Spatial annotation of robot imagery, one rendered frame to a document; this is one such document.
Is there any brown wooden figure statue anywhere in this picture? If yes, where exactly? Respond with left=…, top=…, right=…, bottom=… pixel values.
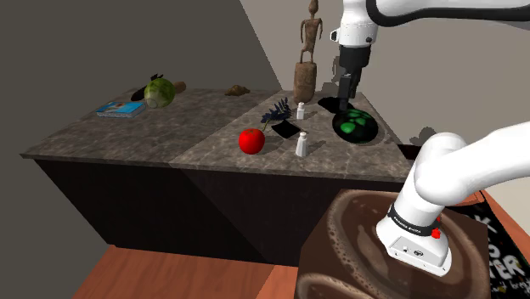
left=293, top=0, right=324, bottom=105

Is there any dark bowl with green spots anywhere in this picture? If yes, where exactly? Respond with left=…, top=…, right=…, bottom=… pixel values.
left=331, top=108, right=380, bottom=145

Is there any dark blue leafy sprig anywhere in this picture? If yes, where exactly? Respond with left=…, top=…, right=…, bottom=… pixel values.
left=260, top=97, right=292, bottom=133

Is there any brown lumpy potato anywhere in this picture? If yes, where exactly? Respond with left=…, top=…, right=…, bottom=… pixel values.
left=224, top=84, right=251, bottom=98

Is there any red apple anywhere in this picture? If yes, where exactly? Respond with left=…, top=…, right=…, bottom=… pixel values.
left=238, top=127, right=267, bottom=156

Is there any brown patterned robot stand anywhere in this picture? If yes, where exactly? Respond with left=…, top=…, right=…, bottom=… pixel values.
left=294, top=189, right=530, bottom=299

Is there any blue book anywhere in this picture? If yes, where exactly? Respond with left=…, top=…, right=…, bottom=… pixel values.
left=95, top=100, right=147, bottom=120

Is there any dark counter cabinet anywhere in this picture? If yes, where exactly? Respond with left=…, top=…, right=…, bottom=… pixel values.
left=20, top=87, right=416, bottom=267

